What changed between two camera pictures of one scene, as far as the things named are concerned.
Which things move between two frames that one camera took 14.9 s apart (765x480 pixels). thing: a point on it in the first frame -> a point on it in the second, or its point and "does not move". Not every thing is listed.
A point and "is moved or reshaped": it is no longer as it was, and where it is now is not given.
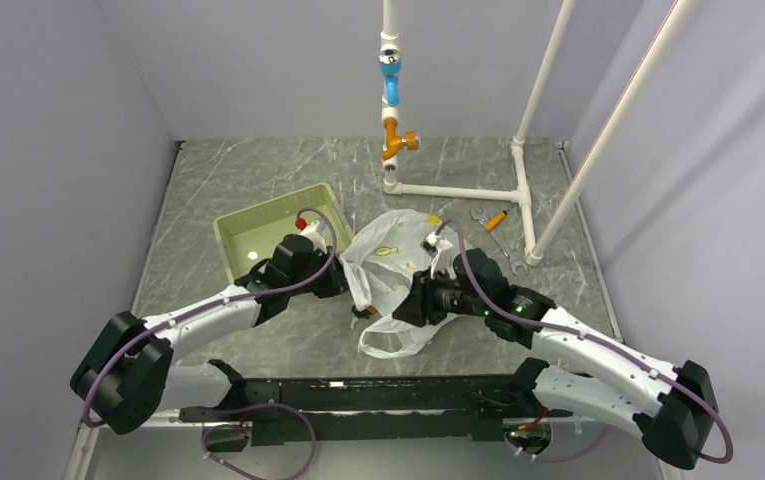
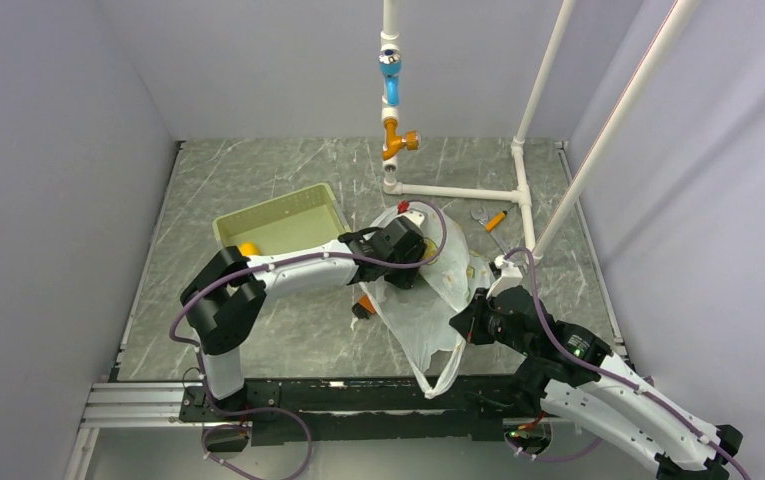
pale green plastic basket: [255, 234] does not move
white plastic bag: [383, 256] is moved or reshaped
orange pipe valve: [396, 142] does not move
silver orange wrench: [482, 216] does not move
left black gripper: [337, 282] -> [405, 277]
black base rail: [280, 411] does not move
